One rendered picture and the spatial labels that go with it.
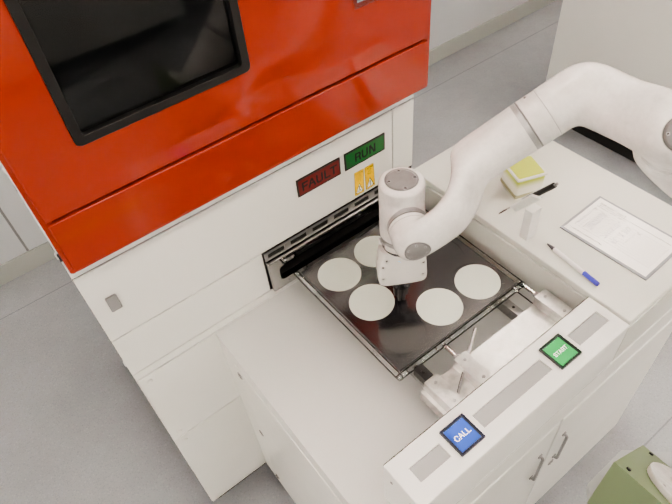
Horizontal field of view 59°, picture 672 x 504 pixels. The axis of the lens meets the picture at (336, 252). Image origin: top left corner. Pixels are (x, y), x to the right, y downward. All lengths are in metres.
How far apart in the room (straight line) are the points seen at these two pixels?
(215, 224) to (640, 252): 0.89
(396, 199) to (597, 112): 0.35
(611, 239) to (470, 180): 0.47
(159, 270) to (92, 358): 1.39
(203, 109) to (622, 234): 0.93
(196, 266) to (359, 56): 0.53
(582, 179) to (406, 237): 0.64
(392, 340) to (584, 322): 0.38
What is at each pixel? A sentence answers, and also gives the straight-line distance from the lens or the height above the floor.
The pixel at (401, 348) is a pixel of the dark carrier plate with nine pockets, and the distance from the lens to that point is 1.25.
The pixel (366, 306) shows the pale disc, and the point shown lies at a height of 0.90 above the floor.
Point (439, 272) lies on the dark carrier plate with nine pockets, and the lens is 1.37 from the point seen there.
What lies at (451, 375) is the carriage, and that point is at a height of 0.88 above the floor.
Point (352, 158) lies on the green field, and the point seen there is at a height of 1.10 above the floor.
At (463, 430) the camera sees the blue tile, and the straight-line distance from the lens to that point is 1.10.
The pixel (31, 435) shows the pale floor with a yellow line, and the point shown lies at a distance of 2.50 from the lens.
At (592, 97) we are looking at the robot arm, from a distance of 1.05.
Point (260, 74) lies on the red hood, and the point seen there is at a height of 1.42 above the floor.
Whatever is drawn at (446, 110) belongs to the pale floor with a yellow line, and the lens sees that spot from 3.44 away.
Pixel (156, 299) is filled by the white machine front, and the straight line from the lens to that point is 1.26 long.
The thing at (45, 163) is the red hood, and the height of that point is 1.44.
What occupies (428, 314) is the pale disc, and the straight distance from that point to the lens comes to 1.30.
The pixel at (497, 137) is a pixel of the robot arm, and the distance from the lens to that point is 1.05.
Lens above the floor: 1.95
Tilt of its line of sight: 48 degrees down
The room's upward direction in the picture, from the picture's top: 6 degrees counter-clockwise
